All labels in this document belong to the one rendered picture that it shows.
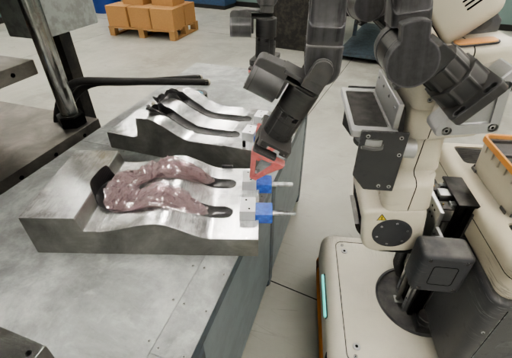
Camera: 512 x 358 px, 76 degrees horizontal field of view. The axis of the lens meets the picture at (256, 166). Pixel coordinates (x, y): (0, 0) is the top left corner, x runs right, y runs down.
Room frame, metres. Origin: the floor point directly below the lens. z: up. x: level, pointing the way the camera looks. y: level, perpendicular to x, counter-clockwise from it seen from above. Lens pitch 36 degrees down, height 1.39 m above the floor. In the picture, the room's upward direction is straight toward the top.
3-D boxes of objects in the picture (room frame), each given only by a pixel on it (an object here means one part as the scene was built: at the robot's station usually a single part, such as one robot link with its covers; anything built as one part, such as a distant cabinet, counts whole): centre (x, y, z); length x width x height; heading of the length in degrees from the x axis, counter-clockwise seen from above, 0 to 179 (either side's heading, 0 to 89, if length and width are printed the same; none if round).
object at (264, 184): (0.67, -0.03, 0.85); 0.13 x 0.05 x 0.05; 89
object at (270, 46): (0.96, -0.03, 1.12); 0.10 x 0.07 x 0.07; 162
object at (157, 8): (5.84, 1.69, 0.37); 1.20 x 0.82 x 0.74; 72
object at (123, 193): (0.63, 0.24, 0.90); 0.26 x 0.18 x 0.08; 89
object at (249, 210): (0.57, -0.03, 0.85); 0.13 x 0.05 x 0.05; 89
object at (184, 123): (0.97, 0.20, 0.92); 0.35 x 0.16 x 0.09; 72
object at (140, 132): (0.99, 0.21, 0.87); 0.50 x 0.26 x 0.14; 72
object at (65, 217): (0.62, 0.24, 0.85); 0.50 x 0.26 x 0.11; 89
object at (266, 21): (0.96, -0.02, 1.18); 0.07 x 0.06 x 0.07; 89
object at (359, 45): (5.06, -1.76, 0.46); 1.90 x 0.70 x 0.92; 154
